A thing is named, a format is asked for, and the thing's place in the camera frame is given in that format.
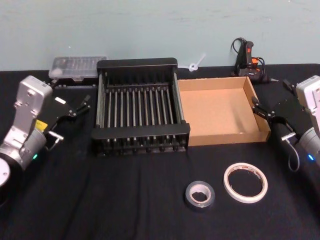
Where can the clear plastic case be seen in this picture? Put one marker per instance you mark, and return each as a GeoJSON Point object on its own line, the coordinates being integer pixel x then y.
{"type": "Point", "coordinates": [75, 66]}

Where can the roll of silver tape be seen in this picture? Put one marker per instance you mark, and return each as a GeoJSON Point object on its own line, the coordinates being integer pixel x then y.
{"type": "Point", "coordinates": [188, 196]}

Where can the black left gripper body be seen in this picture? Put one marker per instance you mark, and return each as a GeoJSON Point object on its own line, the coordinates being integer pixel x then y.
{"type": "Point", "coordinates": [57, 110]}

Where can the small white three-armed plastic piece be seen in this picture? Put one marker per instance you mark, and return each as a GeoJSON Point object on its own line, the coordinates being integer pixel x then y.
{"type": "Point", "coordinates": [193, 66]}

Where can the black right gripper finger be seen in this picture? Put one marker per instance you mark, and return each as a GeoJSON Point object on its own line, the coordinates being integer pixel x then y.
{"type": "Point", "coordinates": [290, 86]}
{"type": "Point", "coordinates": [262, 111]}

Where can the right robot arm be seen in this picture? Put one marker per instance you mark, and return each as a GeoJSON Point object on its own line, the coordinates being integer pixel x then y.
{"type": "Point", "coordinates": [310, 90]}

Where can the shallow brown cardboard tray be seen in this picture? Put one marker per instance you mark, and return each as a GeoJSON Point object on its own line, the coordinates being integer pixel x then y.
{"type": "Point", "coordinates": [215, 115]}

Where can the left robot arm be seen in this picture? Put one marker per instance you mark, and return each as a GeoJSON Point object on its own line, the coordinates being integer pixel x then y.
{"type": "Point", "coordinates": [27, 100]}

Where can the black rack with steel bars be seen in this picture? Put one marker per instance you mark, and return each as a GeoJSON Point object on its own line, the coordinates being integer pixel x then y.
{"type": "Point", "coordinates": [140, 135]}

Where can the black table cloth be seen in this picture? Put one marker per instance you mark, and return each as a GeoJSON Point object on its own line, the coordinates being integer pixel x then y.
{"type": "Point", "coordinates": [130, 200]}

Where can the roll of white tape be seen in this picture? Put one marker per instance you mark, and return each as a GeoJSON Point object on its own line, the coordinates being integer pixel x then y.
{"type": "Point", "coordinates": [226, 181]}

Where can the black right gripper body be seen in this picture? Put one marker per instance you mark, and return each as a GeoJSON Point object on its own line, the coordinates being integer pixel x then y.
{"type": "Point", "coordinates": [290, 112]}

